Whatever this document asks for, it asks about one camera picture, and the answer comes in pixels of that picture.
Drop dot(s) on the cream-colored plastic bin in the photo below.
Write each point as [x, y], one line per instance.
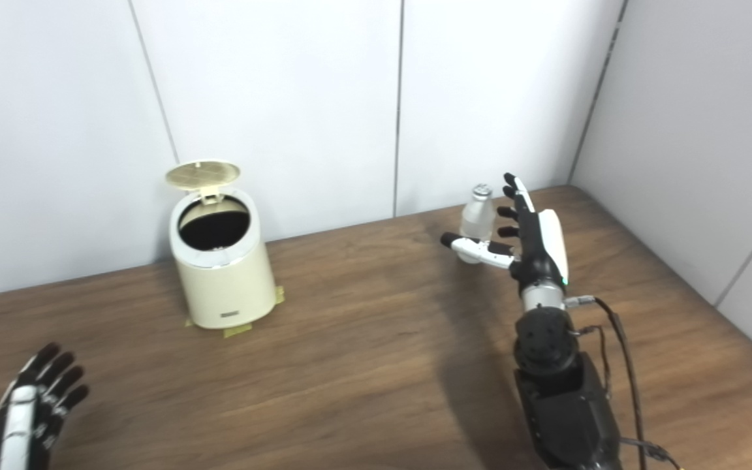
[226, 290]

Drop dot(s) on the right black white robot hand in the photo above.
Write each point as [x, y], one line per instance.
[536, 248]

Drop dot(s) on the small white plastic bottle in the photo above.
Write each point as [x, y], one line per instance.
[477, 219]

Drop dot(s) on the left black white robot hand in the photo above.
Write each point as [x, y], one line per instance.
[20, 418]

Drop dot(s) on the round cream bin lid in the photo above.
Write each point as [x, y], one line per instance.
[203, 173]

